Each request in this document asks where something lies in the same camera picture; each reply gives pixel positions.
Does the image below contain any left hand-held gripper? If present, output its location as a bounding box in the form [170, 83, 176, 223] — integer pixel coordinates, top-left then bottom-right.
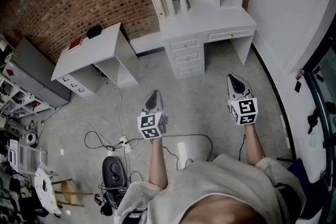
[136, 90, 169, 141]

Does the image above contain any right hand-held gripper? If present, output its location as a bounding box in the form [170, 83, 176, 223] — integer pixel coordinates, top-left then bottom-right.
[227, 74, 259, 126]

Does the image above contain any person's left forearm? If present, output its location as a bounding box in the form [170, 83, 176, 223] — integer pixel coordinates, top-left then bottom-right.
[148, 137, 169, 190]

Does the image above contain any person's right forearm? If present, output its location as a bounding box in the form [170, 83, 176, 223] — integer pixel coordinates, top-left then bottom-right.
[243, 123, 266, 167]

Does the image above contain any white desk with hutch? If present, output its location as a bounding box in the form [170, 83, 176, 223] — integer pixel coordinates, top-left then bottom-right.
[134, 0, 258, 80]

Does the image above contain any white power strip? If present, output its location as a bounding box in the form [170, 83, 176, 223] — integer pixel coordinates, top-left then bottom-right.
[119, 136, 132, 154]

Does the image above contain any small white drawer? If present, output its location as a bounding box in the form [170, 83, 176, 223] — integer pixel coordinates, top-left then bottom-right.
[173, 50, 203, 65]
[170, 37, 201, 53]
[177, 62, 205, 76]

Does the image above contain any wide white drawer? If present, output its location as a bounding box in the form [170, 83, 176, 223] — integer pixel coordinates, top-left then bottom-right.
[203, 28, 255, 44]

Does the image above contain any dark grey oval device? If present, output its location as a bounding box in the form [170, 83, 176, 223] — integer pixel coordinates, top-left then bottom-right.
[102, 155, 128, 188]

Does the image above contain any black gadget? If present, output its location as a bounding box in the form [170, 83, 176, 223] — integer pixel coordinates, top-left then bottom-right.
[307, 107, 322, 135]

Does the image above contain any white side table with drawers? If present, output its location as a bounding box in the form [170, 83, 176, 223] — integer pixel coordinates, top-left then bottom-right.
[50, 22, 140, 98]

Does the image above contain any person's beige shirt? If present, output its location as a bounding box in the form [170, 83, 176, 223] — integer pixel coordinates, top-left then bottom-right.
[113, 153, 307, 224]

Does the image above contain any black box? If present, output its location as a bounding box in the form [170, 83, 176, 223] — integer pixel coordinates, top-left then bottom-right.
[86, 24, 103, 40]

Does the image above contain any red book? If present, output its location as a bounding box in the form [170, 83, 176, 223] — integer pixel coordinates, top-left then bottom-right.
[68, 37, 83, 51]

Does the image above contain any white vase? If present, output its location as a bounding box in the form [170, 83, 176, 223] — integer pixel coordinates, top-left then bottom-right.
[178, 0, 190, 14]

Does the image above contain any pale yellow book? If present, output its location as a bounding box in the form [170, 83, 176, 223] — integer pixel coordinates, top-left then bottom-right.
[161, 0, 171, 18]

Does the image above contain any wooden stool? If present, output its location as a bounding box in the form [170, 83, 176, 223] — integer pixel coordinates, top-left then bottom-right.
[52, 178, 94, 207]

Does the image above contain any dark blue chair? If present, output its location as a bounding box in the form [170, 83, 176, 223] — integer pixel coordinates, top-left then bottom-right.
[287, 158, 332, 220]

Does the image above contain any white cluttered shelf rack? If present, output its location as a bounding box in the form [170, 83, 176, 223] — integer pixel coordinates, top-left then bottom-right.
[0, 60, 54, 116]

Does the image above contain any white round panel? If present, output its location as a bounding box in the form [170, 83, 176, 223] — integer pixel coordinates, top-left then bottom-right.
[35, 162, 63, 215]

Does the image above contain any white cable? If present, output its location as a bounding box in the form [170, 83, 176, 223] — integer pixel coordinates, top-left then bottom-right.
[111, 80, 124, 140]

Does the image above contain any long black floor cable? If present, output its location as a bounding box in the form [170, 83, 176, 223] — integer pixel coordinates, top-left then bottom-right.
[125, 133, 214, 164]

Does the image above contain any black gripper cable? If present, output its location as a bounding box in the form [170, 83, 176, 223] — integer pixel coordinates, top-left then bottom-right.
[238, 133, 248, 161]

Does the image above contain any black looped cable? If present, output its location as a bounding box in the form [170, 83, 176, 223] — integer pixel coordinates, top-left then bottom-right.
[83, 130, 124, 152]

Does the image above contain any small black camera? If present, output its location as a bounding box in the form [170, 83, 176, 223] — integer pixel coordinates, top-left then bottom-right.
[94, 193, 108, 207]

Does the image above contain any black body strap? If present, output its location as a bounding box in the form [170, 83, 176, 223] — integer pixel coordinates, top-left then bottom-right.
[274, 183, 300, 219]
[125, 206, 148, 221]

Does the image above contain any white small frame rack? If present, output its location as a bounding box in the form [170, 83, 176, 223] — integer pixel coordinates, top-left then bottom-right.
[8, 138, 48, 174]

